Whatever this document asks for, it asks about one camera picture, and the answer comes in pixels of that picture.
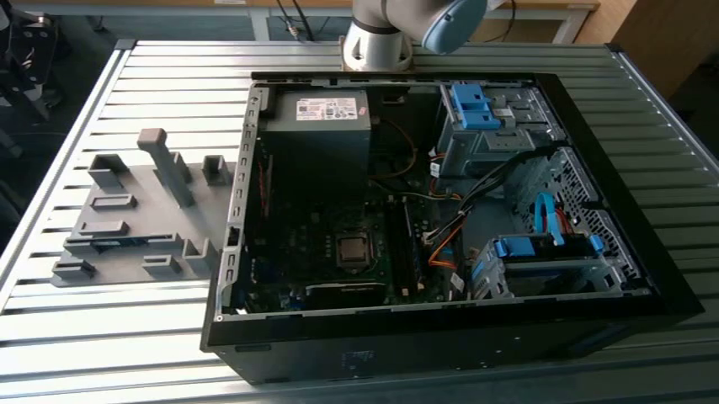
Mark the blue RAM stick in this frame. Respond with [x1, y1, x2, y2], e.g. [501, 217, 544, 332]
[89, 236, 176, 250]

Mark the grey parts rack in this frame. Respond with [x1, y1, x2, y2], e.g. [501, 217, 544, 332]
[49, 128, 237, 289]

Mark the green motherboard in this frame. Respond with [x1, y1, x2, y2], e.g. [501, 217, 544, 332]
[245, 191, 451, 311]

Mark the small grey metal disk bay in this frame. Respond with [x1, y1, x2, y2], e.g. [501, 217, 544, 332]
[471, 235, 641, 298]

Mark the short white frame wooden desk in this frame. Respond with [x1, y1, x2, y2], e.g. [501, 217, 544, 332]
[485, 0, 601, 45]

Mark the black RAM slot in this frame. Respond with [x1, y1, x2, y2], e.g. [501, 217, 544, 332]
[387, 195, 407, 295]

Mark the black cable bundle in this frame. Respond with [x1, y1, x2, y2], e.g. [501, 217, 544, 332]
[425, 149, 555, 245]

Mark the hard disk in blue carrier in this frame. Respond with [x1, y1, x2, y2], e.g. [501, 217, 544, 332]
[492, 233, 605, 260]

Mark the black open PC case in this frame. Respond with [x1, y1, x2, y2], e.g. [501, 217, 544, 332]
[200, 70, 705, 385]

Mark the large grey metal drive cage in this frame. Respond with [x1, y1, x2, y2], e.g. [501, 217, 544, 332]
[437, 83, 565, 182]

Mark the CPU socket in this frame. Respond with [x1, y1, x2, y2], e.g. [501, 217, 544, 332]
[333, 228, 377, 271]

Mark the orange flat wire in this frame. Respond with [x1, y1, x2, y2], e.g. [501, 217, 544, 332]
[429, 222, 467, 268]

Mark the silver CPU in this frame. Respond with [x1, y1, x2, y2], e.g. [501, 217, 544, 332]
[339, 237, 367, 261]

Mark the empty blue disk carrier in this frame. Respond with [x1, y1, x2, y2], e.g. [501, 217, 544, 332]
[448, 83, 504, 130]

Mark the blue flat wire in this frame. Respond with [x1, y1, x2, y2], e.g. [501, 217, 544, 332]
[532, 191, 565, 247]

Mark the grey power supply unit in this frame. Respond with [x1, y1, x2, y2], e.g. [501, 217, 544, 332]
[260, 88, 373, 190]

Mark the black graphics card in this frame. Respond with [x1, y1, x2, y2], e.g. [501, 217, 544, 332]
[305, 282, 388, 311]

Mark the brown wooden cabinet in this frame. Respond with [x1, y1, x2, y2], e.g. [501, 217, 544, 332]
[572, 0, 719, 100]

